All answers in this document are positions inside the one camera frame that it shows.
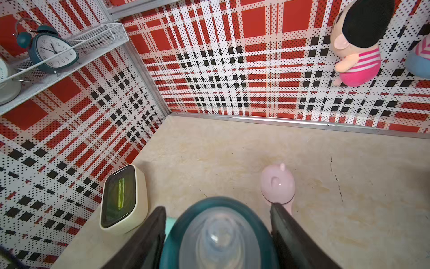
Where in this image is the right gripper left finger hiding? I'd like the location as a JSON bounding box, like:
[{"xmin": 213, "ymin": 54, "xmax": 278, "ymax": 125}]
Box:
[{"xmin": 103, "ymin": 206, "xmax": 167, "ymax": 269}]

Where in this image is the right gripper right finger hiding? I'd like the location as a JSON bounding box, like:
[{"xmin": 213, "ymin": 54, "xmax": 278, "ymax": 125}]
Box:
[{"xmin": 271, "ymin": 203, "xmax": 340, "ymax": 269}]

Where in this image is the pink pig cap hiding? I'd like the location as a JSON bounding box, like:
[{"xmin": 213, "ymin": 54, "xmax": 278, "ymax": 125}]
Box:
[{"xmin": 260, "ymin": 163, "xmax": 296, "ymax": 205}]

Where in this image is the white green sterilizer box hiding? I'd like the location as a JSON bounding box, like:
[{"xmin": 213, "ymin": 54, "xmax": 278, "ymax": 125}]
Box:
[{"xmin": 99, "ymin": 164, "xmax": 149, "ymax": 235}]

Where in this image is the large white alarm clock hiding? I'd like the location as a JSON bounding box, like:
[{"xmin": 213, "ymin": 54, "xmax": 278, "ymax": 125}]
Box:
[{"xmin": 0, "ymin": 58, "xmax": 22, "ymax": 105}]

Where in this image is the doll with blue pants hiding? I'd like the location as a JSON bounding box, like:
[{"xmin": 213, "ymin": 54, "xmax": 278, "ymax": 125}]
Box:
[{"xmin": 405, "ymin": 34, "xmax": 430, "ymax": 80}]

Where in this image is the doll with pink pants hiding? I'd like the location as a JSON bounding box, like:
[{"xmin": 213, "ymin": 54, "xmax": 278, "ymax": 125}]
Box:
[{"xmin": 330, "ymin": 0, "xmax": 395, "ymax": 87}]

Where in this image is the teal alarm clock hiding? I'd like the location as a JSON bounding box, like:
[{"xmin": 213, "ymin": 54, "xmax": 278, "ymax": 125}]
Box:
[{"xmin": 14, "ymin": 18, "xmax": 80, "ymax": 76}]

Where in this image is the white wire shelf basket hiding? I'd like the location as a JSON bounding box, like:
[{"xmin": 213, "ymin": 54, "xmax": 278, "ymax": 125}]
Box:
[{"xmin": 1, "ymin": 23, "xmax": 129, "ymax": 115}]

